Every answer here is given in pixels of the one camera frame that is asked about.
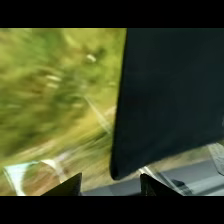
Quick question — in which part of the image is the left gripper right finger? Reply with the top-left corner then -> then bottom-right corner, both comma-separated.
139,173 -> 183,197

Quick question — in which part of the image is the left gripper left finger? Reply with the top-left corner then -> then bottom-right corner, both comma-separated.
41,172 -> 83,197

